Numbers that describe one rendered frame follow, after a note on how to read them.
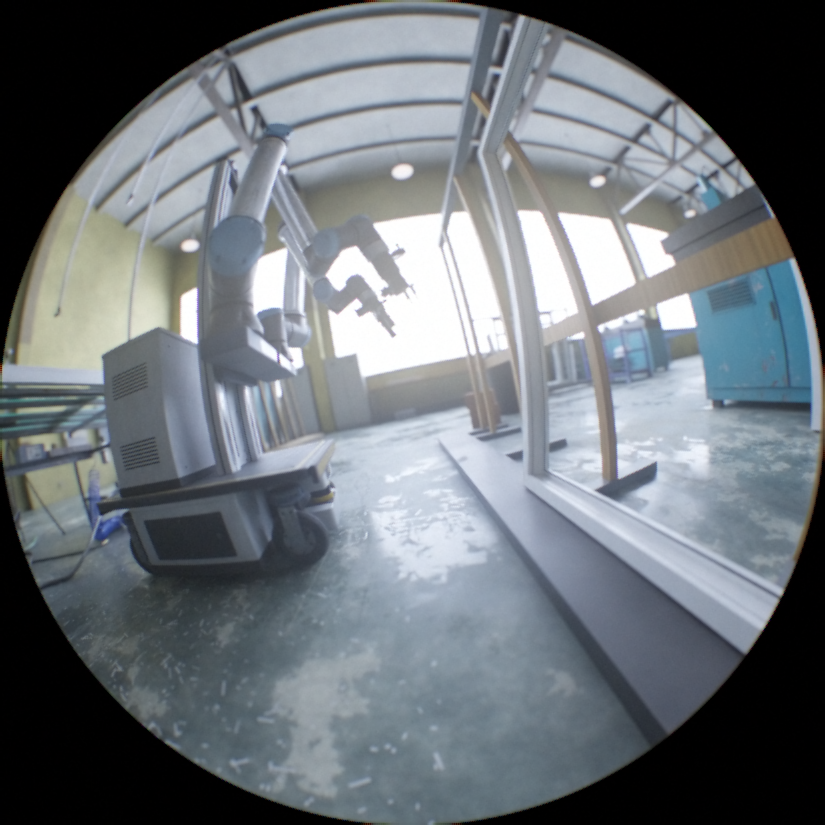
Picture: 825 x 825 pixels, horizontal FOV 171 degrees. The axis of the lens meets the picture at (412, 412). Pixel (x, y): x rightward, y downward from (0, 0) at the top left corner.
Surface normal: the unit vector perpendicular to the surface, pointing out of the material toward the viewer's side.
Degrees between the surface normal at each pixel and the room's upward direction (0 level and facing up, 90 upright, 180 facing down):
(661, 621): 0
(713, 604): 82
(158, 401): 90
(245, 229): 95
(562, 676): 0
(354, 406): 90
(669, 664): 0
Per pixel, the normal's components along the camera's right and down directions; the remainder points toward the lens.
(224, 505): 0.21, 0.00
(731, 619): -1.00, 0.07
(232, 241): 0.58, 0.00
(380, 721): -0.20, -0.98
